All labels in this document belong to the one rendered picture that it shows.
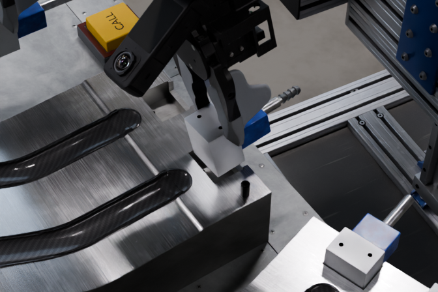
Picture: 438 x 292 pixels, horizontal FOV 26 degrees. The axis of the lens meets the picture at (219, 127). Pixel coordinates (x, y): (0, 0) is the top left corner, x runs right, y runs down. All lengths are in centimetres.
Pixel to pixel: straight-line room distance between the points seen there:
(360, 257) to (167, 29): 31
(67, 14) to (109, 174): 38
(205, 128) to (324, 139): 101
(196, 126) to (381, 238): 23
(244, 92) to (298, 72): 146
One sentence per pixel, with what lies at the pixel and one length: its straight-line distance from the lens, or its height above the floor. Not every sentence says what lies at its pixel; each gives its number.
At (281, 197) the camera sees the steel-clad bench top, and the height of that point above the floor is 80.
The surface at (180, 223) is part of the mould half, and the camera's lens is 99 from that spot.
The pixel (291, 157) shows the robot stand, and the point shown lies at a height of 21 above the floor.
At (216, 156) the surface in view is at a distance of 99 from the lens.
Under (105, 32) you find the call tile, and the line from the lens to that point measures 127.
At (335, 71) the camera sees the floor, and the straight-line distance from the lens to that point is 242.
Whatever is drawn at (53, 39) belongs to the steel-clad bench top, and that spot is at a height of 80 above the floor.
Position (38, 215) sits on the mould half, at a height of 89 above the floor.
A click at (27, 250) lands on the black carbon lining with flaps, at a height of 90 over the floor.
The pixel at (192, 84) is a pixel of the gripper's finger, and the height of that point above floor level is 99.
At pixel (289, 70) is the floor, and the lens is 241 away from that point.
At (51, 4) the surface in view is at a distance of 118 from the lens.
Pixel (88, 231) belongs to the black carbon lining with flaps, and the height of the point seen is 88.
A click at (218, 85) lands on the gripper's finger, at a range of 91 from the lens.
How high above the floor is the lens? 169
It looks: 48 degrees down
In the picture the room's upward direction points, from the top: straight up
